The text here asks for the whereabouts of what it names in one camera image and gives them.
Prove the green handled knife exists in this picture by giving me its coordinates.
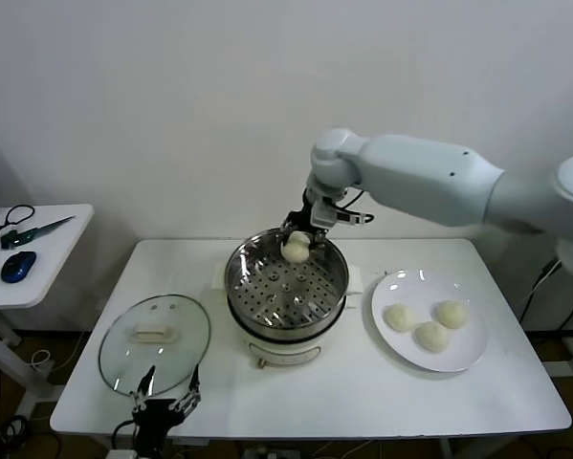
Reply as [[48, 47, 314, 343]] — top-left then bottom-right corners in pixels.
[[0, 215, 77, 251]]

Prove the white electric cooker pot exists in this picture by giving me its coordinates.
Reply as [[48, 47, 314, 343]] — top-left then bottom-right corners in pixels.
[[210, 266, 364, 371]]

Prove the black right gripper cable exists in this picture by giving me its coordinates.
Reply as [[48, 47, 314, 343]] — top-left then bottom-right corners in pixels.
[[336, 187, 365, 208]]

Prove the grey cable with black adapter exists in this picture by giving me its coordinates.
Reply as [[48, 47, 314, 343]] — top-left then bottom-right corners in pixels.
[[534, 260, 562, 293]]

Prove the blue computer mouse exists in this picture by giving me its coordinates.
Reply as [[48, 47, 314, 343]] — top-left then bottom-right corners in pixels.
[[0, 251, 38, 285]]

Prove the black looped cable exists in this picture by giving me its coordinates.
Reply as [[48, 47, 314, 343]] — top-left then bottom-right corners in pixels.
[[0, 205, 36, 235]]

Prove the white steamed baozi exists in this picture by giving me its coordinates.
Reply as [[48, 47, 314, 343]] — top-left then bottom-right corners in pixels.
[[280, 230, 311, 264], [433, 299, 468, 330], [413, 321, 451, 354], [385, 303, 417, 333]]

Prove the white floor cable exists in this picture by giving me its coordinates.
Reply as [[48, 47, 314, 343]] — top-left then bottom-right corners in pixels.
[[30, 329, 91, 372]]

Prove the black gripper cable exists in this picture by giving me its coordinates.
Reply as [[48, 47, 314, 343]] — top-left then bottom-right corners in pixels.
[[336, 187, 365, 208], [111, 420, 137, 450]]

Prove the power strip under table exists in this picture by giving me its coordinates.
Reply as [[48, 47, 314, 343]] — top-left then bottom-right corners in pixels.
[[245, 444, 306, 459]]

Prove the glass lid with cream handle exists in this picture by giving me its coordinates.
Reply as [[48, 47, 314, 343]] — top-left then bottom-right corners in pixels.
[[98, 294, 212, 398]]

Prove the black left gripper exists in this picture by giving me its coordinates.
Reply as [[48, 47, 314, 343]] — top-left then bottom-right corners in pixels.
[[128, 363, 204, 459]]

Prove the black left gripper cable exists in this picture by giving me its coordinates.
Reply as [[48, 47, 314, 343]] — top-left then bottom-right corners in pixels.
[[111, 420, 137, 450]]

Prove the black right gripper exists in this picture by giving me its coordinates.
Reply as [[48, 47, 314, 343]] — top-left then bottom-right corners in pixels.
[[280, 188, 328, 253]]

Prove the stainless steel steamer basket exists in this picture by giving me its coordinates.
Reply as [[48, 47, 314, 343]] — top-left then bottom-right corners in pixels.
[[211, 228, 364, 341]]

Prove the white round plate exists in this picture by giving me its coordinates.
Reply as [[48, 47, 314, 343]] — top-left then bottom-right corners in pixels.
[[370, 270, 489, 374]]

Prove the black floor cable bundle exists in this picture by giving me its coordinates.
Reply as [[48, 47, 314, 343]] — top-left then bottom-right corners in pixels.
[[0, 415, 62, 459]]

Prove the white side table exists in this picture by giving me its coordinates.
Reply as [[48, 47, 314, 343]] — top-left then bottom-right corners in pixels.
[[0, 204, 95, 417]]

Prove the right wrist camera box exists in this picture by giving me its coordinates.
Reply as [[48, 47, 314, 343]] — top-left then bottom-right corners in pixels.
[[311, 199, 374, 227]]

